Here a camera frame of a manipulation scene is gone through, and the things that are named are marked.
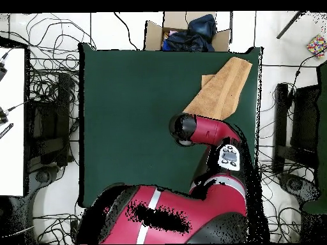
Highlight white side table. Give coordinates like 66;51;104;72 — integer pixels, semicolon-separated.
0;47;26;197

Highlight dark blue clothing pile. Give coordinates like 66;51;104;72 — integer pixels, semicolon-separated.
162;13;218;52

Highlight black stand foot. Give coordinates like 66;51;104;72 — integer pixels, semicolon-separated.
26;164;63;202
278;173;320;205

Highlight loose black floor cables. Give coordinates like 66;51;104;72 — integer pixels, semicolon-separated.
0;12;97;103
33;212;80;244

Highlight green covered side table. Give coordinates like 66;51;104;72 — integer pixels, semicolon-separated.
301;61;327;215

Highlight orange terry towel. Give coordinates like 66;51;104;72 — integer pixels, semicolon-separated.
182;56;253;121

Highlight black equipment rack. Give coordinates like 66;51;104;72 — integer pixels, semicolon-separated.
25;73;77;167
273;82;321;174

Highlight black metal bar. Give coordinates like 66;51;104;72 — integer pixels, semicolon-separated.
276;11;306;40

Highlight black slotted bar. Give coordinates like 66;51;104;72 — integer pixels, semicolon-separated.
0;122;14;140

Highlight dark green table cloth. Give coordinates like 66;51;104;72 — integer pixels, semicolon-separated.
79;43;262;207

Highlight black power strip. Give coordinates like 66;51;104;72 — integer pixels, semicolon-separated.
70;219;79;239

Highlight black device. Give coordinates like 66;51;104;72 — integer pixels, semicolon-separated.
0;106;10;125
0;59;8;81

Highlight brown cardboard box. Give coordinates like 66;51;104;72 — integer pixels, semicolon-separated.
144;11;232;52

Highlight black cable tangle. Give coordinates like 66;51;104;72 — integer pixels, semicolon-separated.
257;142;307;243

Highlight multicoloured patterned item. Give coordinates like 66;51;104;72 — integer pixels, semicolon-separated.
306;34;327;59

